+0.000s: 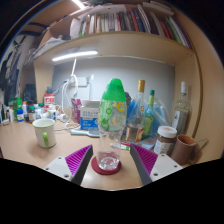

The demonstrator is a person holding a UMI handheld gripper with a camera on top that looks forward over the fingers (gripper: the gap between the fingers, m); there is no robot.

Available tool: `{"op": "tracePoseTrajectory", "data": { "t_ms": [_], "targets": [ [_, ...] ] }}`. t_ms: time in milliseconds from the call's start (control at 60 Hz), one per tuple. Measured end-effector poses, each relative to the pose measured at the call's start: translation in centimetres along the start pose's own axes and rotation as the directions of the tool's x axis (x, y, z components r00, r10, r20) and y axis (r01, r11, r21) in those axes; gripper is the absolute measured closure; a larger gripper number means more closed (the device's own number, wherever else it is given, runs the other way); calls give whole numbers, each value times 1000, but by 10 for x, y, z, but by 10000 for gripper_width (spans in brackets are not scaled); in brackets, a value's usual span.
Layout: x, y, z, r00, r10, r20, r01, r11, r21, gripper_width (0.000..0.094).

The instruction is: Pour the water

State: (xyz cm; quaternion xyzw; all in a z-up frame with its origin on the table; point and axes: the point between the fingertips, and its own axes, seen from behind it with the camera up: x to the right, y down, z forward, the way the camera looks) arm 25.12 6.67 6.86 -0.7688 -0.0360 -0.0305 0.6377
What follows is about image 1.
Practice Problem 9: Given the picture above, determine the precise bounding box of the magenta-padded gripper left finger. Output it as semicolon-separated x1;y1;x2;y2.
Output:
43;143;94;186

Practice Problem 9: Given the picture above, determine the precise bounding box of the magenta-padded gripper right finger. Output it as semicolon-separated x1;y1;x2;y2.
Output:
129;143;184;186

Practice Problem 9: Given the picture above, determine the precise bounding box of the clear bottle with green cap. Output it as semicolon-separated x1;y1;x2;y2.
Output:
97;78;128;172

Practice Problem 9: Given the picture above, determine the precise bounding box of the brown cup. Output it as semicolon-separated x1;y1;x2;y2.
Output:
169;134;198;167

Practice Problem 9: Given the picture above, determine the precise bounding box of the brown jar with white lid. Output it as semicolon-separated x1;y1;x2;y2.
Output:
153;125;178;156

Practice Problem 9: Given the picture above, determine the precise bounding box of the flat round red coaster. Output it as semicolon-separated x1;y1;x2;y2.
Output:
90;155;122;176

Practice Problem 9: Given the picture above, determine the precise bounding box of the white flat brush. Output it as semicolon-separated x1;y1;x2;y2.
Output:
69;128;100;138

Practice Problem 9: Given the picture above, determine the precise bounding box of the glass bottle with yellow cap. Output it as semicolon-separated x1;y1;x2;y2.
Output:
125;79;148;144

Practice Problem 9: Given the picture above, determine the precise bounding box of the slim green glass bottle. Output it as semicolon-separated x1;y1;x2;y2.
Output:
141;89;156;140

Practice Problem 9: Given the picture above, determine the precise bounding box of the white marker pen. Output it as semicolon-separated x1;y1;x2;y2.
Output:
109;142;131;151

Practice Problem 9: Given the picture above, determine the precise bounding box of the blue plastic bag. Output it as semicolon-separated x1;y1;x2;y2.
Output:
126;98;173;135

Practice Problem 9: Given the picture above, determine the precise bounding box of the clear bottle with white cap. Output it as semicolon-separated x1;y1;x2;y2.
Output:
171;81;193;136

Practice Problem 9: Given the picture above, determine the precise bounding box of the pink box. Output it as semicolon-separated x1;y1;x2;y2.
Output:
70;97;83;125

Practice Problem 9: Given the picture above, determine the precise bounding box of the blue and white carton box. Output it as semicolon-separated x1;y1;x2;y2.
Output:
79;99;101;132

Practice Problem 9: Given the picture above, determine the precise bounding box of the group of small bottles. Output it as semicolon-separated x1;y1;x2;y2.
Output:
4;96;58;124

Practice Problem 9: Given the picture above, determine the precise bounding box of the red and white canister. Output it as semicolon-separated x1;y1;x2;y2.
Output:
43;93;56;108

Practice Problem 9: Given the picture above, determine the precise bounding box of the grey shaker bottle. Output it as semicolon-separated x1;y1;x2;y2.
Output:
124;91;133;109

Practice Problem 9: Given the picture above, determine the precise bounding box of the white LED light bar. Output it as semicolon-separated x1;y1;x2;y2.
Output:
51;49;99;63

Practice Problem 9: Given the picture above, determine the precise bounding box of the wooden shelf unit with books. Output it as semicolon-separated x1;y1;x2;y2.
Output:
33;0;198;68

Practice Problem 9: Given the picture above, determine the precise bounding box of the white mug with green handle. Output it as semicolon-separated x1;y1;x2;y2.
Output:
32;118;58;149

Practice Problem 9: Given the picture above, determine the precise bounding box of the white cable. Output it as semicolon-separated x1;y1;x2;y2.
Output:
58;59;83;131

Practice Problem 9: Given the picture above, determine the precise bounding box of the white wall socket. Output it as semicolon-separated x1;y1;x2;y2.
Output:
75;76;89;87

